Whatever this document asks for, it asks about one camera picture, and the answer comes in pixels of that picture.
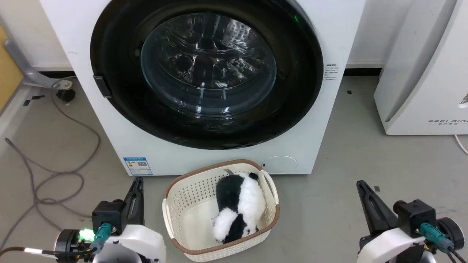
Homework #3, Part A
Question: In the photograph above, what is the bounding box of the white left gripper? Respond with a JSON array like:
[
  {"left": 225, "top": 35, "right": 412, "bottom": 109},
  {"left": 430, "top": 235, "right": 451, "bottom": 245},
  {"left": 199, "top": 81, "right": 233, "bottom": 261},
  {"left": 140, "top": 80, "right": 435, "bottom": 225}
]
[{"left": 93, "top": 177, "right": 167, "bottom": 263}]

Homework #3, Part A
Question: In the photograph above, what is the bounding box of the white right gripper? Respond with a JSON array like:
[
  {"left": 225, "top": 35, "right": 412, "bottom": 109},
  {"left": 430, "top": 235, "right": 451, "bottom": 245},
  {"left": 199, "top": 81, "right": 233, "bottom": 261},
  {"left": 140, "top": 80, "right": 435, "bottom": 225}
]
[{"left": 356, "top": 180, "right": 436, "bottom": 263}]

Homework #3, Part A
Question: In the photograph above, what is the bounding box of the white front-load washing machine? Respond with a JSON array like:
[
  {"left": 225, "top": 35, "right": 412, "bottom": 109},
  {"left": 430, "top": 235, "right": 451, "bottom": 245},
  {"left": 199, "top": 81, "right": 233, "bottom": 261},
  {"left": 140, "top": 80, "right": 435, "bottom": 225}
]
[{"left": 39, "top": 0, "right": 366, "bottom": 176}]

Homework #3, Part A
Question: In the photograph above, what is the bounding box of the black round washing machine door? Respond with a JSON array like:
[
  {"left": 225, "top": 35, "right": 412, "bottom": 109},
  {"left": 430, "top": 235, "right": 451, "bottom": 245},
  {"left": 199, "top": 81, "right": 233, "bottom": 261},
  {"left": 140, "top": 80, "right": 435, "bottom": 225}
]
[{"left": 90, "top": 0, "right": 324, "bottom": 150}]

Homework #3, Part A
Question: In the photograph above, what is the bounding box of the blue energy label sticker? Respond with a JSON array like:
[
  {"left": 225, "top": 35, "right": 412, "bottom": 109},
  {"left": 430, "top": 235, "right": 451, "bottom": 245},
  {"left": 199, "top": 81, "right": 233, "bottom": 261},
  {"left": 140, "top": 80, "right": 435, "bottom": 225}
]
[{"left": 123, "top": 157, "right": 153, "bottom": 176}]

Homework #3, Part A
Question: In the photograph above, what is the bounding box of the cream perforated laundry basket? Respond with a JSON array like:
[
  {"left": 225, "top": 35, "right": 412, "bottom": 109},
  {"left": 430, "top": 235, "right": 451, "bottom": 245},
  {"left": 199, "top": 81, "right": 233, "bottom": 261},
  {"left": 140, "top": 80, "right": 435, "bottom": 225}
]
[{"left": 162, "top": 159, "right": 280, "bottom": 263}]

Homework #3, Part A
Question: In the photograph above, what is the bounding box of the black and white panda plush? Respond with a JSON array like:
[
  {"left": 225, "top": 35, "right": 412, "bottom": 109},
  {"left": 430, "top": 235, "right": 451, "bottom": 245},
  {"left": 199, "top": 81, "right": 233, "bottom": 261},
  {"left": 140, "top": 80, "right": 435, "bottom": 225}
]
[{"left": 212, "top": 171, "right": 267, "bottom": 245}]

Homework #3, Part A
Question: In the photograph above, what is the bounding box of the round white filter cover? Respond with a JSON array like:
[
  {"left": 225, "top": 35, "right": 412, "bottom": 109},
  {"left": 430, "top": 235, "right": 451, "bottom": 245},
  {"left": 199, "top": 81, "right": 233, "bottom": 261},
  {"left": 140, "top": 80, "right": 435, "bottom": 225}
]
[{"left": 261, "top": 156, "right": 298, "bottom": 175}]

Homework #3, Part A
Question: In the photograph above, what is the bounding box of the black caster wheel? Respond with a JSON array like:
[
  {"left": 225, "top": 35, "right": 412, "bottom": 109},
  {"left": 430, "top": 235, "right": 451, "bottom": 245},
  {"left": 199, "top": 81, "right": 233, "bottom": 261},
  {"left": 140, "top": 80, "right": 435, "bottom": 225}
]
[{"left": 55, "top": 81, "right": 76, "bottom": 102}]

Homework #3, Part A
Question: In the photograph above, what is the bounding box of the white air purifier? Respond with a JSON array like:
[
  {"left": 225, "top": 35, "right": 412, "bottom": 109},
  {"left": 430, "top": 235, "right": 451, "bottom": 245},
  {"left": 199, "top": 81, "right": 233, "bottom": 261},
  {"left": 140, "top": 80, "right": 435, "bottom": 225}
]
[{"left": 373, "top": 0, "right": 468, "bottom": 136}]

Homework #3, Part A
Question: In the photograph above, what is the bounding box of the small printed text sticker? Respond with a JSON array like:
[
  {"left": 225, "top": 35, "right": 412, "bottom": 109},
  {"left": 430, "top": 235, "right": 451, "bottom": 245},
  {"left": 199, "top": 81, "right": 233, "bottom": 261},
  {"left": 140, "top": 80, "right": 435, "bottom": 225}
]
[{"left": 324, "top": 64, "right": 340, "bottom": 83}]

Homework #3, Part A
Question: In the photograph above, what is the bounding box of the grey metal furniture leg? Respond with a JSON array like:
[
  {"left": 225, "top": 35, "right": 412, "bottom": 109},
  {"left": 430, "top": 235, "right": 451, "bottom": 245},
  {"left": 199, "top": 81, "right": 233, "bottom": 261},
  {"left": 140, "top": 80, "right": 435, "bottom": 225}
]
[{"left": 3, "top": 38, "right": 63, "bottom": 88}]

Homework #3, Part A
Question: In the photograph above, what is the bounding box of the yellow wooden panel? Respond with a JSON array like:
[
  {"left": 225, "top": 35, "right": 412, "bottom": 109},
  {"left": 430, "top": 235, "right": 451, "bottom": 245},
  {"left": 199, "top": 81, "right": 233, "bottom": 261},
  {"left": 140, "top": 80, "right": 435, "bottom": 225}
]
[{"left": 0, "top": 26, "right": 24, "bottom": 111}]

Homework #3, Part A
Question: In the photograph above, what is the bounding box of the teal plug left camera cable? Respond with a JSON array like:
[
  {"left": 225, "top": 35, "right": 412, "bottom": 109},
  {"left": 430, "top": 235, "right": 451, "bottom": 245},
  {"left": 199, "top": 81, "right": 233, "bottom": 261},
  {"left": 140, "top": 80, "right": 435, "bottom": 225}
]
[{"left": 0, "top": 222, "right": 112, "bottom": 258}]

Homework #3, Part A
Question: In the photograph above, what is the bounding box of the teal plug camera cable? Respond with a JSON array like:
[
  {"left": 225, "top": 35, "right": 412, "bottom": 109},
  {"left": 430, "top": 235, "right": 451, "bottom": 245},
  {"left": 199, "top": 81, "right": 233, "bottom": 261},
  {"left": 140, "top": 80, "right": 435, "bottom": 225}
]
[
  {"left": 0, "top": 222, "right": 112, "bottom": 258},
  {"left": 419, "top": 222, "right": 468, "bottom": 263}
]

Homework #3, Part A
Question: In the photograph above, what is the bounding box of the teal plug right camera cable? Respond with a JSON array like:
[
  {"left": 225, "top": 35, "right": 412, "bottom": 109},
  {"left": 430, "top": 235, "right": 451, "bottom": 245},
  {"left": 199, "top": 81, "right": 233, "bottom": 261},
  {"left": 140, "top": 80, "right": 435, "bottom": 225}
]
[{"left": 419, "top": 222, "right": 468, "bottom": 263}]

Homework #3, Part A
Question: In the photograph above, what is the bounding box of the grey floor cable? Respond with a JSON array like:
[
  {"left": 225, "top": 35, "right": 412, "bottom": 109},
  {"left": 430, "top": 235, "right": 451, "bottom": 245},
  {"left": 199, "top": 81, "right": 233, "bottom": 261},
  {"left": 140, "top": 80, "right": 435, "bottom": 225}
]
[{"left": 0, "top": 78, "right": 101, "bottom": 253}]

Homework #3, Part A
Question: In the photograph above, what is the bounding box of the thin white power cable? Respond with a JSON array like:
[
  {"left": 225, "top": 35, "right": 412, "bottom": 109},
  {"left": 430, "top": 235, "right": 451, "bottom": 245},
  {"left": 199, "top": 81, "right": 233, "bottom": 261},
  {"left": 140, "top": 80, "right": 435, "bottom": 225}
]
[{"left": 454, "top": 134, "right": 468, "bottom": 156}]

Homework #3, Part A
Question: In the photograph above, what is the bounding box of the black door handle latch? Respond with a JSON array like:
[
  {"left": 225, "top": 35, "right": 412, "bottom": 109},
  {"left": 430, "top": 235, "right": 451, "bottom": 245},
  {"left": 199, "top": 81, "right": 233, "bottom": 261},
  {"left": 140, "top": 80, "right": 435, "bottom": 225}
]
[{"left": 93, "top": 75, "right": 112, "bottom": 99}]

